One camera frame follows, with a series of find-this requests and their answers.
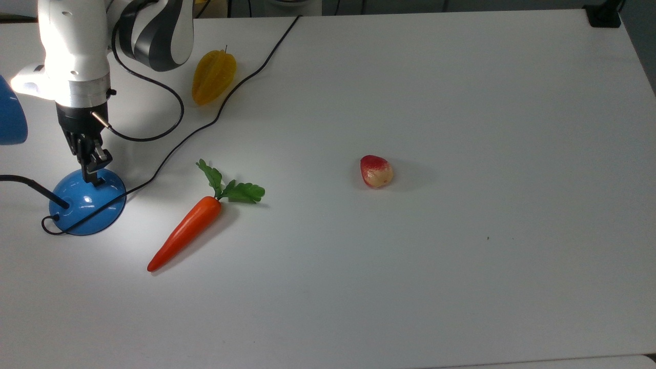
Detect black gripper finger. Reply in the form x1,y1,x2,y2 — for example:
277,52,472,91
65,131,86,157
81,137,114,186

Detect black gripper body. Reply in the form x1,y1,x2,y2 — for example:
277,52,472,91
55,100,110,147

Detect blue desk lamp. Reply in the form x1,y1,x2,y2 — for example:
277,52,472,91
0,74,128,237

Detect orange toy carrot green leaves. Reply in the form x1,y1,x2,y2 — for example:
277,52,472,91
147,158,266,273

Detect yellow toy starfruit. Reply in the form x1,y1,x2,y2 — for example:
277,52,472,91
191,45,238,107

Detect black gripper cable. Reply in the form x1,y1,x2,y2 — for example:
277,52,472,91
91,23,186,142

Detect black lamp power cable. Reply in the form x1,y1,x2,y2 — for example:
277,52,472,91
41,15,301,236

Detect black corner clamp mount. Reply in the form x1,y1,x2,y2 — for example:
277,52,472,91
583,0,625,28

